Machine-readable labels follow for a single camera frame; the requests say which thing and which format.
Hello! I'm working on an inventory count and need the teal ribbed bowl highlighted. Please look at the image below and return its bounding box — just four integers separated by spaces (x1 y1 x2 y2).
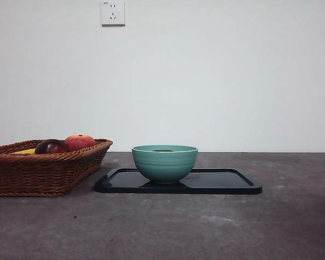
132 145 199 185

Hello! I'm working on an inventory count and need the white wall power socket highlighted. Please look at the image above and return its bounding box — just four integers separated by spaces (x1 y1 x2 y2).
101 0 126 27

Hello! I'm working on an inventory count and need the brown wicker basket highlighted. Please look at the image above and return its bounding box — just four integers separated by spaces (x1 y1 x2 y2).
0 138 114 198

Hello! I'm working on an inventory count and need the dark purple plum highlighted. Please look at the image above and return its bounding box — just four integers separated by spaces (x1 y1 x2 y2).
34 138 70 154

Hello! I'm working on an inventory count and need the black rectangular tray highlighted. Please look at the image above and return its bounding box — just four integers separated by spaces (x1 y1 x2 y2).
94 167 263 194

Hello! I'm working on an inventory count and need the red orange peach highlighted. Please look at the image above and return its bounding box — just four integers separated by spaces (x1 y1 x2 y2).
64 133 96 151

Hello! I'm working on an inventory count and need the yellow fruit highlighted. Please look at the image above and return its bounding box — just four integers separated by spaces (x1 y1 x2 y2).
10 148 36 155

